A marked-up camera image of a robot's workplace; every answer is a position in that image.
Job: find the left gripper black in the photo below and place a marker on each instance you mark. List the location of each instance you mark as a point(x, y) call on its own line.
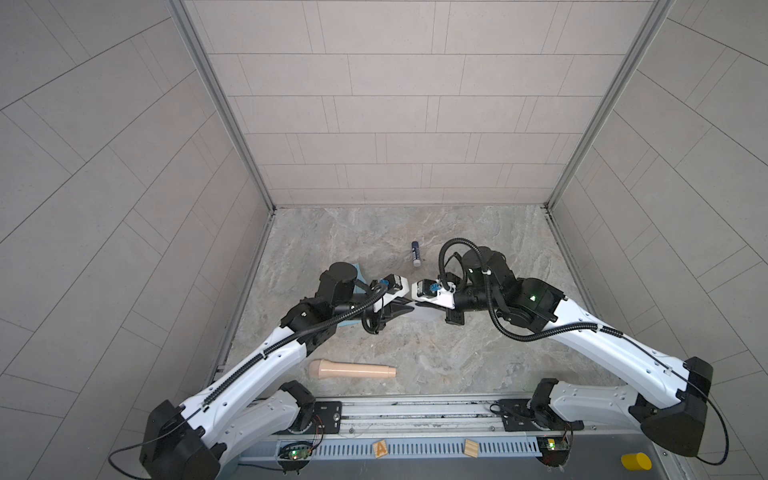
point(377, 320)

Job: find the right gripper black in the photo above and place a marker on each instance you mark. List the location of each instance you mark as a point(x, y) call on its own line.
point(451, 316)

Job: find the teal paper envelope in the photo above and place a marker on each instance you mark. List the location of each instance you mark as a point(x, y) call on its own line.
point(359, 294)

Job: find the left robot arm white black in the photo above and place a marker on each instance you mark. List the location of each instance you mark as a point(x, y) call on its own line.
point(174, 450)

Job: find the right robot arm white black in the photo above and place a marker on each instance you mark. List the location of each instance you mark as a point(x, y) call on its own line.
point(662, 396)

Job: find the wooden letter A block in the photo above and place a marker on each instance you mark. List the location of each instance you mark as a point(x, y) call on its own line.
point(380, 449)

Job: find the blue white glue stick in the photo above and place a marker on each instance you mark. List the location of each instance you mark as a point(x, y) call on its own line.
point(416, 256)

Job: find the beige plastic toy microphone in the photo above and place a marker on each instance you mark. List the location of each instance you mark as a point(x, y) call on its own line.
point(325, 369)

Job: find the plain wooden block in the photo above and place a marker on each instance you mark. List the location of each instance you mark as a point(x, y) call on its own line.
point(471, 448)

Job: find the yellow cylinder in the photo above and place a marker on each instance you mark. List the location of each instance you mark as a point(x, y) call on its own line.
point(636, 462)

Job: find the aluminium mounting rail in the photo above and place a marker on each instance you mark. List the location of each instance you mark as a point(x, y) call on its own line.
point(420, 416)

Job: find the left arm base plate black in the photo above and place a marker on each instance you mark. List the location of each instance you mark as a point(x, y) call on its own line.
point(318, 416)

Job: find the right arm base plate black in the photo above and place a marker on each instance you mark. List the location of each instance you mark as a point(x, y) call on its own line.
point(517, 415)

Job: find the grey slotted cable duct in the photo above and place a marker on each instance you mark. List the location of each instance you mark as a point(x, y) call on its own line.
point(427, 447)

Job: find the left circuit board with wires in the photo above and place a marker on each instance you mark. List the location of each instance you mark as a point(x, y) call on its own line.
point(296, 451)

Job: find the circuit board with wires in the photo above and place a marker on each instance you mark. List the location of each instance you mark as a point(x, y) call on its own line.
point(555, 451)
point(296, 451)

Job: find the right circuit board with wires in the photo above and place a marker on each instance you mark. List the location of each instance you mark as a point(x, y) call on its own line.
point(555, 451)

